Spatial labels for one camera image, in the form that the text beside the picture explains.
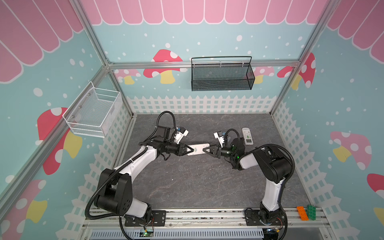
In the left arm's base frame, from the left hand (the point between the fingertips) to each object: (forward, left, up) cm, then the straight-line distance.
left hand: (190, 152), depth 81 cm
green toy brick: (-25, -61, -13) cm, 68 cm away
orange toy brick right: (-26, -58, -15) cm, 65 cm away
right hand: (+4, -7, -3) cm, 9 cm away
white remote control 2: (+22, -39, -14) cm, 47 cm away
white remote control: (+2, -4, +1) cm, 4 cm away
